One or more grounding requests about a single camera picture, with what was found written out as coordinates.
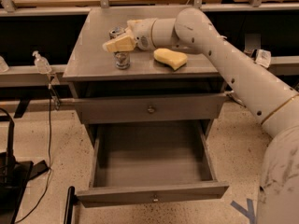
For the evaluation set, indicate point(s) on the clear sanitizer pump bottle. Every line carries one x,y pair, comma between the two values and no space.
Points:
41,63

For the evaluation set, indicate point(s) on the closed grey top drawer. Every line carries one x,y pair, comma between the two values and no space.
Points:
149,108

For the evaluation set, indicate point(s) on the crumpled plastic wrapper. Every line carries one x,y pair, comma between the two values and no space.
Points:
232,95

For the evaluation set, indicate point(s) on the grey drawer cabinet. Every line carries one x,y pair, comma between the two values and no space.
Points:
92,73

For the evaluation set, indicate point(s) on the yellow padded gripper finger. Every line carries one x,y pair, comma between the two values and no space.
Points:
119,44
133,27

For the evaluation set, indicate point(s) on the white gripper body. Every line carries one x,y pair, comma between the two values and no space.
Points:
143,34

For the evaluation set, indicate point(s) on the yellow sponge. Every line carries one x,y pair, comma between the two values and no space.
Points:
174,59

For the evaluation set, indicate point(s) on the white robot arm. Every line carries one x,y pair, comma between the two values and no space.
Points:
271,101

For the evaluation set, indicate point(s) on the open grey middle drawer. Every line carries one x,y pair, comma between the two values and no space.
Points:
151,162

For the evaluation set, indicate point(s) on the blue tape cross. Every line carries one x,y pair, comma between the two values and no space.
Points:
248,211

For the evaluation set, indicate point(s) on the white wipes packet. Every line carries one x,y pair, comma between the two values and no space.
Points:
263,57

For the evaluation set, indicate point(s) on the black stand base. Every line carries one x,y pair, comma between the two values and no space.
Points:
14,175

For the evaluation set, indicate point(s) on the clear bottle at edge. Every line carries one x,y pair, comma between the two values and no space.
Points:
3,65

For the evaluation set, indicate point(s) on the silver blue redbull can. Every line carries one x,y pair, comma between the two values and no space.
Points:
122,59

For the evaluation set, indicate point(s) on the black bar handle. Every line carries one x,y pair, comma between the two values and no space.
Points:
70,200

